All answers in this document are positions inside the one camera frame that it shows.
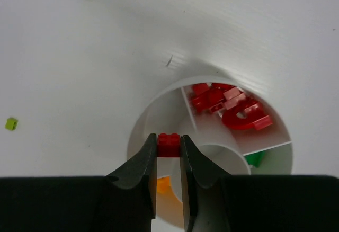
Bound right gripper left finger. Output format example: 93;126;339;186
1;133;157;231

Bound dark red square lego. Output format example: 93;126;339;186
157;133;181;158

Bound white divided bowl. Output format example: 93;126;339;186
126;75;294;229

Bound red lego cluster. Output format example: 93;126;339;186
190;83;247;114

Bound dark green sloped lego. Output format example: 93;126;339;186
244;151;265;169

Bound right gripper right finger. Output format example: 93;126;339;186
180;135;338;231

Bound lime green lego middle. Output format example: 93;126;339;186
5;117;18;131

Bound red arch lego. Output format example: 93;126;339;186
222;99;273;131

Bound yellow-orange legos in bowl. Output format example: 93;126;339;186
157;176;171;194

